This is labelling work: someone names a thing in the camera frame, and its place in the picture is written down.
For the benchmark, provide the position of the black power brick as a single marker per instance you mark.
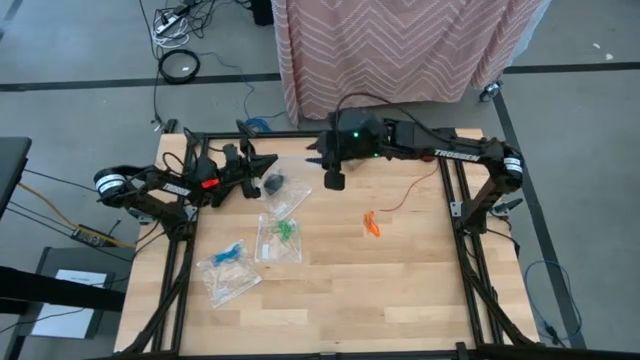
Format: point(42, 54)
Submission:
point(90, 236)

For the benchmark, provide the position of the blue rubber band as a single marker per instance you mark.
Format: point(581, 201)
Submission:
point(219, 259)
point(231, 252)

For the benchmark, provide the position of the grey floor mat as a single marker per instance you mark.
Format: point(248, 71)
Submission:
point(117, 260)

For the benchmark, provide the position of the white paper sheet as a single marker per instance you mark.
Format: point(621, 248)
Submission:
point(65, 324)

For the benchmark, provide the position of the black bar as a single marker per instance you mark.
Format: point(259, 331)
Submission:
point(50, 290)

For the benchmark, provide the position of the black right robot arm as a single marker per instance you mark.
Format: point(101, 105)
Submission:
point(450, 150)

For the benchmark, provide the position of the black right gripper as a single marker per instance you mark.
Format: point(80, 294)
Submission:
point(357, 137)

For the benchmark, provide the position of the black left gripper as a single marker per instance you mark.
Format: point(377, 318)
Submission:
point(237, 170)

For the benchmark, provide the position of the black rubber band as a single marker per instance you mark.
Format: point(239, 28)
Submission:
point(270, 187)

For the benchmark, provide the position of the black floor box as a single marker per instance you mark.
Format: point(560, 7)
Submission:
point(262, 12)

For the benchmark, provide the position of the black side desk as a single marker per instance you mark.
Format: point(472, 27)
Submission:
point(12, 170)

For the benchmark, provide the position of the pink chevron curtain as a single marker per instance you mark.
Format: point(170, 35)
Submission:
point(390, 50)

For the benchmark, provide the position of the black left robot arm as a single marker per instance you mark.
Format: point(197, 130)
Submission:
point(165, 192)

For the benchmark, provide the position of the white power strip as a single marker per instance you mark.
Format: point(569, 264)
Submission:
point(167, 24)

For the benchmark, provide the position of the green rubber band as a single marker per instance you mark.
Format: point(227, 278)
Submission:
point(280, 229)
point(287, 234)

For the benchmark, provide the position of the black aluminium table frame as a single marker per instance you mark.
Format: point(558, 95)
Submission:
point(300, 350)

